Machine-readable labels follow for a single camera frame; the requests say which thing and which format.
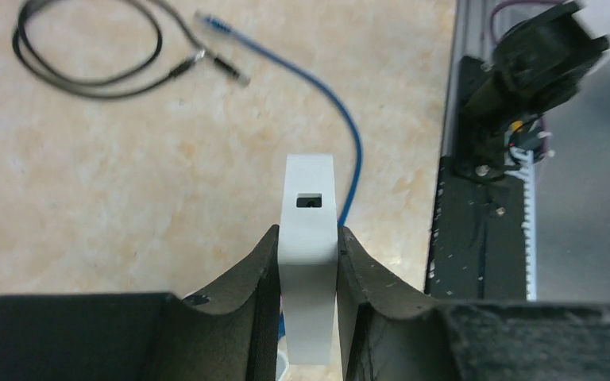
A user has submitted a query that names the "white power adapter box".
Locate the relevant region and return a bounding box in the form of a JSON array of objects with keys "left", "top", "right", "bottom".
[{"left": 277, "top": 153, "right": 338, "bottom": 365}]

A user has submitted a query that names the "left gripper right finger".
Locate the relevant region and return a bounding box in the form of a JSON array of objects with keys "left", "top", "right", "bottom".
[{"left": 337, "top": 227, "right": 610, "bottom": 380}]

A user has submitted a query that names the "blue ethernet cable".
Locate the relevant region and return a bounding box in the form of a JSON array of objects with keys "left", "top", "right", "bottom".
[{"left": 197, "top": 13, "right": 364, "bottom": 227}]

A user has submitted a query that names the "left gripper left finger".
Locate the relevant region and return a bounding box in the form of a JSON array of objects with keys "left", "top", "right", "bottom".
[{"left": 0, "top": 226, "right": 280, "bottom": 380}]

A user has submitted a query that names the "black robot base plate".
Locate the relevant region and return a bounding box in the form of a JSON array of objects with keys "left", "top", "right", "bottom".
[{"left": 425, "top": 56, "right": 527, "bottom": 301}]

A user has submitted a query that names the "black power cable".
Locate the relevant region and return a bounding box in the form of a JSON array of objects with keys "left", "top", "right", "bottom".
[{"left": 11, "top": 0, "right": 251, "bottom": 101}]

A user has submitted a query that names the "white slotted cable duct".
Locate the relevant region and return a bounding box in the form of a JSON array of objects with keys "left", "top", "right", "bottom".
[{"left": 508, "top": 148, "right": 538, "bottom": 302}]

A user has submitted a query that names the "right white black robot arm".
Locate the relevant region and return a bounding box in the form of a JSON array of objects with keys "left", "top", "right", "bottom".
[{"left": 454, "top": 1, "right": 610, "bottom": 183}]

